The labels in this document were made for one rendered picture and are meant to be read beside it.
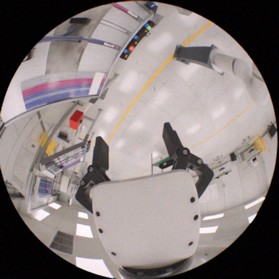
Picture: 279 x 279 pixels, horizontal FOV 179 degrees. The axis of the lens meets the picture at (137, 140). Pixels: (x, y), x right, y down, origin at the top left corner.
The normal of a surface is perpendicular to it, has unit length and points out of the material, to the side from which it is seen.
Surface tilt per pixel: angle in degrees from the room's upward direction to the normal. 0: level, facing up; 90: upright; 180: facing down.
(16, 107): 47
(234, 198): 90
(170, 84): 0
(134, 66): 0
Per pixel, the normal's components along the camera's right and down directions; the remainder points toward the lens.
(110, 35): 0.58, 0.80
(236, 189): -0.84, -0.36
